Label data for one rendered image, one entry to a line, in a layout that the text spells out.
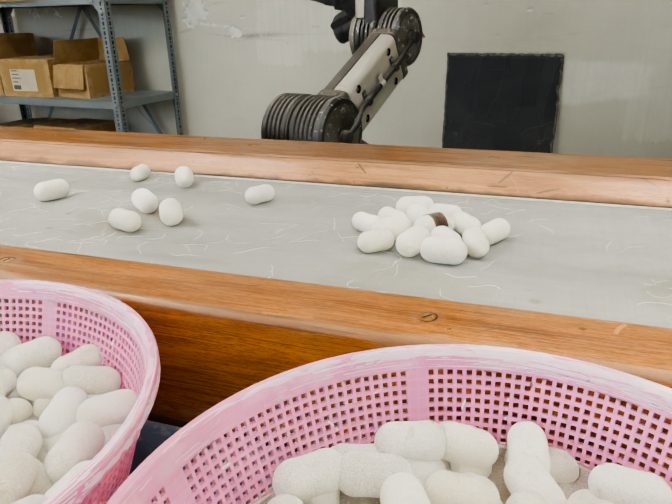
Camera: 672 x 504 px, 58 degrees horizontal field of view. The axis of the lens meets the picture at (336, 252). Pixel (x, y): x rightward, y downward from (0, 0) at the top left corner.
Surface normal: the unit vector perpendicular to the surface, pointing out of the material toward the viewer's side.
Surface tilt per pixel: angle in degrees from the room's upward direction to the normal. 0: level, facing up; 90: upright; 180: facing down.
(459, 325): 0
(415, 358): 75
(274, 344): 90
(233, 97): 90
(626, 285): 0
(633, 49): 90
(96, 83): 90
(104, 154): 45
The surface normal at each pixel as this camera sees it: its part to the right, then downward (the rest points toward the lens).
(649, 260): -0.02, -0.93
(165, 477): 0.87, -0.11
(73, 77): -0.49, 0.17
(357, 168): -0.24, -0.40
